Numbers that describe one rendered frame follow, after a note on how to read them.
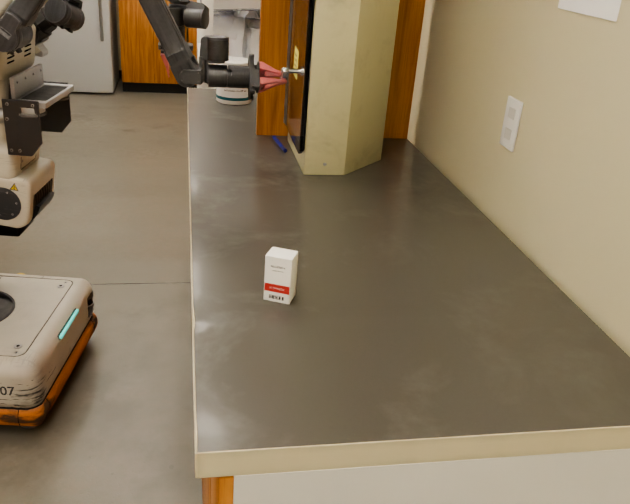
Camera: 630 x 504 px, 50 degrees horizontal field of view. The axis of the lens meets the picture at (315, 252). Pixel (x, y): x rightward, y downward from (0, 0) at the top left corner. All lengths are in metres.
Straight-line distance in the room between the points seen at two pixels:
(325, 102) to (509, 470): 1.07
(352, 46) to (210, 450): 1.15
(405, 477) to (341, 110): 1.07
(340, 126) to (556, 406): 1.00
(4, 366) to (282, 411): 1.46
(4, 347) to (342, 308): 1.41
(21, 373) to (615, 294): 1.68
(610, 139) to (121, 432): 1.73
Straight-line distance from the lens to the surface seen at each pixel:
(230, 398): 0.96
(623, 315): 1.29
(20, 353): 2.32
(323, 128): 1.79
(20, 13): 1.91
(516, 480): 1.04
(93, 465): 2.29
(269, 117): 2.15
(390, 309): 1.20
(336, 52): 1.76
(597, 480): 1.11
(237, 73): 1.81
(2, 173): 2.20
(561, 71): 1.49
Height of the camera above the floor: 1.53
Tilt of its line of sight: 25 degrees down
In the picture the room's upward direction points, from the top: 5 degrees clockwise
